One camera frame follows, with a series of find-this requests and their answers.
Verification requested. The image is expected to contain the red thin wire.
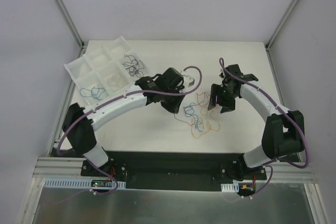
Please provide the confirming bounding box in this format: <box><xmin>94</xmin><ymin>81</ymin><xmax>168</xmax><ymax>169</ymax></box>
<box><xmin>195</xmin><ymin>91</ymin><xmax>212</xmax><ymax>107</ymax></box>

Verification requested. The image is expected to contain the purple thin wire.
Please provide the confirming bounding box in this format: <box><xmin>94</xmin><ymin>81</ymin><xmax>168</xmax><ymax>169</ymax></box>
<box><xmin>173</xmin><ymin>112</ymin><xmax>192</xmax><ymax>125</ymax></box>

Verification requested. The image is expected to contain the dark thin wire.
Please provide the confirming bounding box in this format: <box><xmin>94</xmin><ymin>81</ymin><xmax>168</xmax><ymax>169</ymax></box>
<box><xmin>122</xmin><ymin>54</ymin><xmax>146</xmax><ymax>77</ymax></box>

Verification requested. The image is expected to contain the clear thin wire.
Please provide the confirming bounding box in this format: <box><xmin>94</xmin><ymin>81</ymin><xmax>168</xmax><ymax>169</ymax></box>
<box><xmin>106</xmin><ymin>74</ymin><xmax>128</xmax><ymax>88</ymax></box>

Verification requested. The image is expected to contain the blue thin wire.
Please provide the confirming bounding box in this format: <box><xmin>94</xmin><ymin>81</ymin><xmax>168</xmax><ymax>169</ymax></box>
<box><xmin>79</xmin><ymin>84</ymin><xmax>108</xmax><ymax>101</ymax></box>
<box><xmin>183</xmin><ymin>102</ymin><xmax>204</xmax><ymax>132</ymax></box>

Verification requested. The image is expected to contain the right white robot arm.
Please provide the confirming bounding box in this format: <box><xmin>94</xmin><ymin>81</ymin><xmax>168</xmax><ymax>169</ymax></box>
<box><xmin>208</xmin><ymin>65</ymin><xmax>306</xmax><ymax>179</ymax></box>

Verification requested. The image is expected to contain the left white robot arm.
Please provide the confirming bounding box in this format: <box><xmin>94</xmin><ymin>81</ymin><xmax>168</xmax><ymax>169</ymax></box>
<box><xmin>62</xmin><ymin>68</ymin><xmax>186</xmax><ymax>176</ymax></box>

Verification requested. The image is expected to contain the white foam compartment tray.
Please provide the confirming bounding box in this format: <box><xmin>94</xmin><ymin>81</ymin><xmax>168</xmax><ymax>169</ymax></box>
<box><xmin>64</xmin><ymin>36</ymin><xmax>150</xmax><ymax>106</ymax></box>

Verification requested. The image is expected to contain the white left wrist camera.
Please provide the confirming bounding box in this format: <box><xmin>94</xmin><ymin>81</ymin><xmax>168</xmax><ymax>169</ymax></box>
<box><xmin>183</xmin><ymin>75</ymin><xmax>195</xmax><ymax>88</ymax></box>

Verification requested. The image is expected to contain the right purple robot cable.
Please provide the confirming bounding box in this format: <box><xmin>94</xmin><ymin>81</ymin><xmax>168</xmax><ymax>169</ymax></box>
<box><xmin>218</xmin><ymin>57</ymin><xmax>312</xmax><ymax>169</ymax></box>

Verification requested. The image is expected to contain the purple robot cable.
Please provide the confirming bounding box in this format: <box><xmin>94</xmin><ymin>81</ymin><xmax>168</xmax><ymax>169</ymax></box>
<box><xmin>218</xmin><ymin>57</ymin><xmax>312</xmax><ymax>169</ymax></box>
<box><xmin>56</xmin><ymin>66</ymin><xmax>203</xmax><ymax>156</ymax></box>

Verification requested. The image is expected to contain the right aluminium frame post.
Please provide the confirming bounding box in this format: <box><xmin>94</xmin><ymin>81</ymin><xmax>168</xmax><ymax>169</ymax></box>
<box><xmin>265</xmin><ymin>0</ymin><xmax>300</xmax><ymax>51</ymax></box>

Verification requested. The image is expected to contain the aluminium frame post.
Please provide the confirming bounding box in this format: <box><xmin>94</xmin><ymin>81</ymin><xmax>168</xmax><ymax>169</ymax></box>
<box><xmin>265</xmin><ymin>0</ymin><xmax>300</xmax><ymax>51</ymax></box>
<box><xmin>54</xmin><ymin>0</ymin><xmax>85</xmax><ymax>49</ymax></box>

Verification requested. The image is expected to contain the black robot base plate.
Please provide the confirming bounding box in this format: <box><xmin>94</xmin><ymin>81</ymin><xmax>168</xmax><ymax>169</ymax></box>
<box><xmin>80</xmin><ymin>150</ymin><xmax>272</xmax><ymax>193</ymax></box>

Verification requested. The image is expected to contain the right white cable duct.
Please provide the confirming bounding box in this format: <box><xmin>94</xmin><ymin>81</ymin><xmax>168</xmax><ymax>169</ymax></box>
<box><xmin>220</xmin><ymin>183</ymin><xmax>239</xmax><ymax>193</ymax></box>

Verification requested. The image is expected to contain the white cable duct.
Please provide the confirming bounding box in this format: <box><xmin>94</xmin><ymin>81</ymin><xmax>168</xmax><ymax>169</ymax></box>
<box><xmin>220</xmin><ymin>183</ymin><xmax>239</xmax><ymax>193</ymax></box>
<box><xmin>44</xmin><ymin>178</ymin><xmax>126</xmax><ymax>190</ymax></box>

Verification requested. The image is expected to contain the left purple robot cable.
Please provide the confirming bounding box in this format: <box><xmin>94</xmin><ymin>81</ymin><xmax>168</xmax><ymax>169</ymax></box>
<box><xmin>56</xmin><ymin>66</ymin><xmax>203</xmax><ymax>156</ymax></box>

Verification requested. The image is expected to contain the aluminium front rail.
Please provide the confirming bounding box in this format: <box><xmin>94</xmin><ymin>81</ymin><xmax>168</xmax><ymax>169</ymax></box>
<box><xmin>33</xmin><ymin>157</ymin><xmax>318</xmax><ymax>184</ymax></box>

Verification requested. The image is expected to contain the left white cable duct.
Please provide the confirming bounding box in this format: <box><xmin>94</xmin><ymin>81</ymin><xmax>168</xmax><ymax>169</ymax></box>
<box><xmin>44</xmin><ymin>178</ymin><xmax>126</xmax><ymax>190</ymax></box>

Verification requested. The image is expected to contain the left aluminium frame post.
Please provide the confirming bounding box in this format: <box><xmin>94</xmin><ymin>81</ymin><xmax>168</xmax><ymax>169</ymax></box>
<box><xmin>54</xmin><ymin>0</ymin><xmax>85</xmax><ymax>49</ymax></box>

